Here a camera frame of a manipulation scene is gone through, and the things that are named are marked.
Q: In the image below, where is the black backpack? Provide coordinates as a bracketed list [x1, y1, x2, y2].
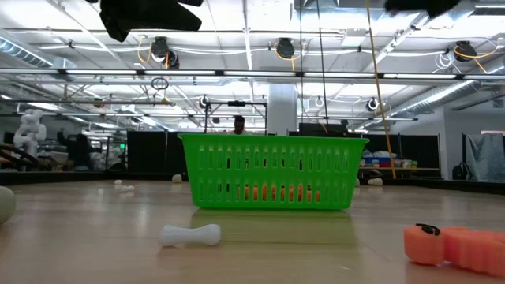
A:
[452, 161, 470, 181]

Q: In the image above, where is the green plastic basket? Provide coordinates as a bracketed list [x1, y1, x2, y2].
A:
[178, 133, 371, 211]

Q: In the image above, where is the wooden shelf board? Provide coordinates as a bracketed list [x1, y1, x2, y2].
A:
[359, 166, 440, 172]

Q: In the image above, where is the grey hanging cloth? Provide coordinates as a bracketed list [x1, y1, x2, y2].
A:
[465, 133, 505, 182]

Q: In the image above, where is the black metal stand frame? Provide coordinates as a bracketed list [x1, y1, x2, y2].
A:
[204, 100, 268, 135]

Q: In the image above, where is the black background monitor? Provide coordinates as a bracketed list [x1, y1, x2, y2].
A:
[298, 122, 349, 137]

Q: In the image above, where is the yellow hanging cable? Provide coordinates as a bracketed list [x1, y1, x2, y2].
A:
[365, 0, 398, 180]

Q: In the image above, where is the white building column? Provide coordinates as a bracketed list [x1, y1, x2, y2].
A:
[267, 83, 299, 136]

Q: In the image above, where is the thin black hanging cable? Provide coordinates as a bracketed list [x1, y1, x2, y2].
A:
[298, 0, 305, 135]

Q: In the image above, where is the grey ventilation duct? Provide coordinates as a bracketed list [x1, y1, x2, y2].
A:
[0, 37, 54, 68]

